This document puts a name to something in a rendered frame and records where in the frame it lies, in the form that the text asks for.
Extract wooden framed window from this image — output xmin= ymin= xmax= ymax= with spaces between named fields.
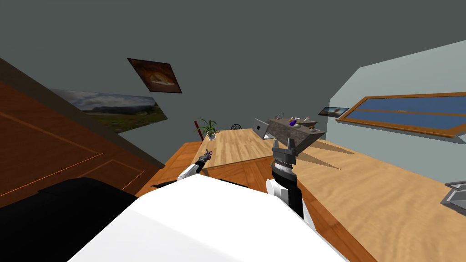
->
xmin=335 ymin=91 xmax=466 ymax=139

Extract green potted plant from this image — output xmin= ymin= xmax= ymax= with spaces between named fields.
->
xmin=196 ymin=118 xmax=220 ymax=141

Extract landscape wall picture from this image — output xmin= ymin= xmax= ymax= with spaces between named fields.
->
xmin=48 ymin=88 xmax=168 ymax=134

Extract small dark wall picture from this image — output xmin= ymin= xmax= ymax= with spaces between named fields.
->
xmin=318 ymin=106 xmax=350 ymax=118

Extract light wooden table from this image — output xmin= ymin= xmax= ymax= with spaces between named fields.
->
xmin=191 ymin=128 xmax=278 ymax=169

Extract brown wooden door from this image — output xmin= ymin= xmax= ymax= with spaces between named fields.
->
xmin=0 ymin=80 xmax=165 ymax=209

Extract grey metal sink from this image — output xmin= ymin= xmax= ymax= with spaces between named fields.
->
xmin=440 ymin=180 xmax=466 ymax=216

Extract white laptop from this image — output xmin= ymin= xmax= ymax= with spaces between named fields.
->
xmin=252 ymin=118 xmax=276 ymax=141

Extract stone counter with items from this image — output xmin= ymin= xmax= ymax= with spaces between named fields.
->
xmin=267 ymin=112 xmax=327 ymax=154

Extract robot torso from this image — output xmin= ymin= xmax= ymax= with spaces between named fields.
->
xmin=67 ymin=174 xmax=350 ymax=262

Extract brown framed wall picture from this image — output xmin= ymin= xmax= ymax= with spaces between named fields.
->
xmin=127 ymin=57 xmax=182 ymax=95

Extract red stick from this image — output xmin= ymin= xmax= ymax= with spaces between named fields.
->
xmin=193 ymin=120 xmax=205 ymax=145

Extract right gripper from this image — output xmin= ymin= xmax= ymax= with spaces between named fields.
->
xmin=272 ymin=138 xmax=299 ymax=168

